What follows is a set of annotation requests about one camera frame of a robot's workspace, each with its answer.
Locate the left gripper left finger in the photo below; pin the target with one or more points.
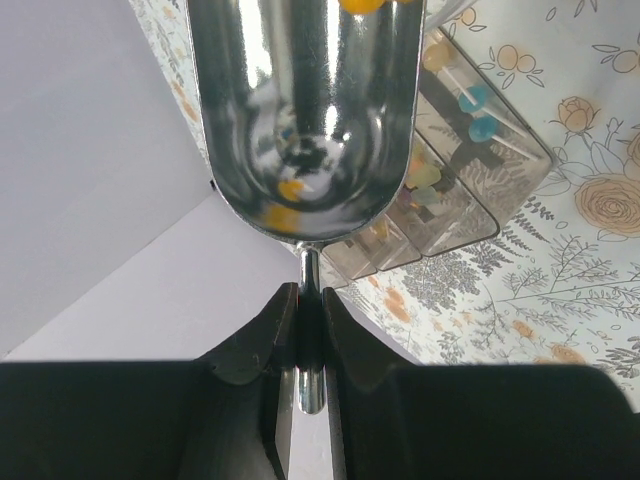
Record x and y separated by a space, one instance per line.
224 415

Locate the metal candy scoop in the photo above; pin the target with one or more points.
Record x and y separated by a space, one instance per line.
308 116

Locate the floral table mat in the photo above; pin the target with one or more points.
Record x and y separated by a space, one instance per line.
560 283

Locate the clear glass jar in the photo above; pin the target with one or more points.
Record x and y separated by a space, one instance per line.
439 12

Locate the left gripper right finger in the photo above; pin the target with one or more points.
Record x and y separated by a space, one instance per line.
392 419

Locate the clear compartment candy box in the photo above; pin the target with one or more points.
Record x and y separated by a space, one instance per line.
474 163

